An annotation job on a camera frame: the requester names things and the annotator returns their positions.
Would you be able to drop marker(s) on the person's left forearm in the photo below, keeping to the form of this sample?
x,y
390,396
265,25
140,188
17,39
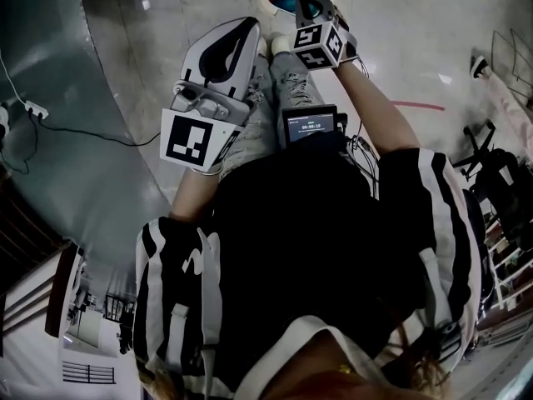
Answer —
x,y
185,198

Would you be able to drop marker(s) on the red floor tape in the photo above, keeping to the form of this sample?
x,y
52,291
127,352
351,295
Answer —
x,y
418,105

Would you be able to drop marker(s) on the light ripped jeans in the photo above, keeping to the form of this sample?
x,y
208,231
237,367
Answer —
x,y
258,111

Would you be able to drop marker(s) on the black metal railing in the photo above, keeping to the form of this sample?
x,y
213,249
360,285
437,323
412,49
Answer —
x,y
87,372

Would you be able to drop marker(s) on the white power strip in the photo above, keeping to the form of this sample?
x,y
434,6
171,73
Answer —
x,y
36,108

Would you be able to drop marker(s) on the person's white shoe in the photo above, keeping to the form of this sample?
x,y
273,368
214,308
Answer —
x,y
280,43
261,46

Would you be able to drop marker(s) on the black office chair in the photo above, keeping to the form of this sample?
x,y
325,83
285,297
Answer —
x,y
499,190

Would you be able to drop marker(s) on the person's right forearm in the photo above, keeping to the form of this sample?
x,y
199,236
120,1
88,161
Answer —
x,y
375,106

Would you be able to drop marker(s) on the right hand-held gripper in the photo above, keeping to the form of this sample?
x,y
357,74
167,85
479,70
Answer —
x,y
316,44

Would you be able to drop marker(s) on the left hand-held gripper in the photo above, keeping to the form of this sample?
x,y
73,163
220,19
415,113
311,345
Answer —
x,y
187,140

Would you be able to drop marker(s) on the small black display device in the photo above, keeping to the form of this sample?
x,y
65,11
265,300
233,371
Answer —
x,y
310,125

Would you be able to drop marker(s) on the person's left white shoe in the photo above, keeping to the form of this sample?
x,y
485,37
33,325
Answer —
x,y
261,46

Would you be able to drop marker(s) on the person's right white shoe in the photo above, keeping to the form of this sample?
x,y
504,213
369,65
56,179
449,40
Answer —
x,y
280,43

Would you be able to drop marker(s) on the black white striped shirt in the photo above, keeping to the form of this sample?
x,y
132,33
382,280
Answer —
x,y
300,231

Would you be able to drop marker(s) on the person's neck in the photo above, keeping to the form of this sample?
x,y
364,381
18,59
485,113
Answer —
x,y
333,356

